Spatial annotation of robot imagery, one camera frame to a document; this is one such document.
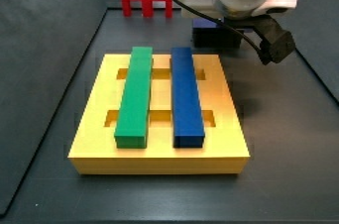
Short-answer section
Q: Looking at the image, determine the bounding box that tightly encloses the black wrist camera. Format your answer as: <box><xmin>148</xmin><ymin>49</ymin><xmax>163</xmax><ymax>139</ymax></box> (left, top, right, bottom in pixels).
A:
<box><xmin>226</xmin><ymin>15</ymin><xmax>295</xmax><ymax>64</ymax></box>

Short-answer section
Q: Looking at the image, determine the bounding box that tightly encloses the black bracket fixture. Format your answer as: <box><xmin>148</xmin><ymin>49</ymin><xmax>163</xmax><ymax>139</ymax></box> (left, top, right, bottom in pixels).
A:
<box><xmin>192</xmin><ymin>28</ymin><xmax>243</xmax><ymax>49</ymax></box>

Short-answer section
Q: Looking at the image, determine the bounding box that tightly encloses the yellow slotted board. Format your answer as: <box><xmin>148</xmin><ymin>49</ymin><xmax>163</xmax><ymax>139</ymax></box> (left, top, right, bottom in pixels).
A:
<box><xmin>69</xmin><ymin>55</ymin><xmax>251</xmax><ymax>174</ymax></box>

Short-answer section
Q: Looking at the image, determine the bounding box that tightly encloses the green long bar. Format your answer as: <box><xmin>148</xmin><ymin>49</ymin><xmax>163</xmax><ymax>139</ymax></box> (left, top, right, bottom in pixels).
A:
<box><xmin>114</xmin><ymin>47</ymin><xmax>152</xmax><ymax>149</ymax></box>

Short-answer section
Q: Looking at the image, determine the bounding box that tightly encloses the blue long bar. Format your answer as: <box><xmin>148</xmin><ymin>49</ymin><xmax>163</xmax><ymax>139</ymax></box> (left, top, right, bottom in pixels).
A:
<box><xmin>171</xmin><ymin>48</ymin><xmax>206</xmax><ymax>148</ymax></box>

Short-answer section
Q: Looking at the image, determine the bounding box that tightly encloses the purple three-legged block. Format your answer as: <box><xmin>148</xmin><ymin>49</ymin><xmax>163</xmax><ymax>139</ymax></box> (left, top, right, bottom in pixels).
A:
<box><xmin>192</xmin><ymin>18</ymin><xmax>228</xmax><ymax>33</ymax></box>

